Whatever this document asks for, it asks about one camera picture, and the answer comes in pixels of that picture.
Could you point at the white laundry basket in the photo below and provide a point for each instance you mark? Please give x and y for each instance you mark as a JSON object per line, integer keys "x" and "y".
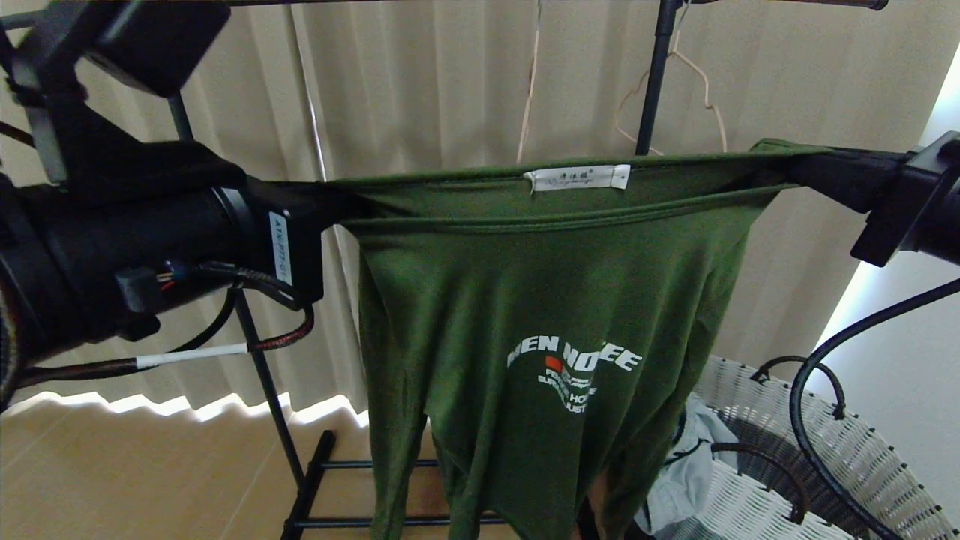
{"x": 862, "y": 450}

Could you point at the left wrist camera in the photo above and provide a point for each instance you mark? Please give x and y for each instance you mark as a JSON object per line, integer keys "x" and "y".
{"x": 150, "y": 37}

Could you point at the pink clothes hanger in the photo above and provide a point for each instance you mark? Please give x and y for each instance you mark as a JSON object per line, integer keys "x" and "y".
{"x": 531, "y": 79}
{"x": 706, "y": 90}

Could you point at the pale grey shorts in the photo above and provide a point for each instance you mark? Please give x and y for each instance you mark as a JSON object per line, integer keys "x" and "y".
{"x": 690, "y": 465}

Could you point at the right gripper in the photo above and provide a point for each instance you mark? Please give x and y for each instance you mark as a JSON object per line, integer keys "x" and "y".
{"x": 926, "y": 202}

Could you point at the beige curtain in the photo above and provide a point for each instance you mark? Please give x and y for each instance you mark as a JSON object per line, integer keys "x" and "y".
{"x": 420, "y": 90}

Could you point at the black clothes rack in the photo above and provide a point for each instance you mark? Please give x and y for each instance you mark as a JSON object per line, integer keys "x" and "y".
{"x": 656, "y": 75}

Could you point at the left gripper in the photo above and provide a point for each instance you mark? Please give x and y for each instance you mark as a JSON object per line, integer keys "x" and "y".
{"x": 150, "y": 232}

